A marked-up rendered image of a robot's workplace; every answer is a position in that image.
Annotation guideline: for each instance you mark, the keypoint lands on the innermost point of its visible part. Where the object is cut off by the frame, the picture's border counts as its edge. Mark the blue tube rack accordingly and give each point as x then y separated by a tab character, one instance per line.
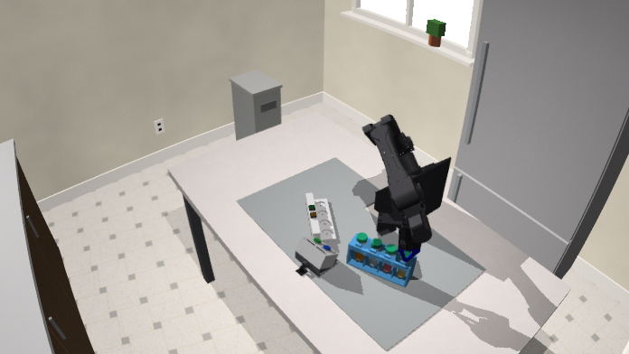
395	261

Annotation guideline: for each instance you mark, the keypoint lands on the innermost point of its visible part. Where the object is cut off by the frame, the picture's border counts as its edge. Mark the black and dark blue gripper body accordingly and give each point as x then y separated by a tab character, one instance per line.
408	245

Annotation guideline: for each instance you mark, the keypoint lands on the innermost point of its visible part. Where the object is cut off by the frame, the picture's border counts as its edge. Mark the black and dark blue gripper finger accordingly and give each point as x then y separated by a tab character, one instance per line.
414	252

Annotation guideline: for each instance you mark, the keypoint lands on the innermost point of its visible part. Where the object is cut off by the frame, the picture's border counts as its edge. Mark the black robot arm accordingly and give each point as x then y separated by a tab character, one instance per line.
407	195

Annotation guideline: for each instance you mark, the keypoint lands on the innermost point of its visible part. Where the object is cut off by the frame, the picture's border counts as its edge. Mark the grey flat mat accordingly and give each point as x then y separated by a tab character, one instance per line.
387	312

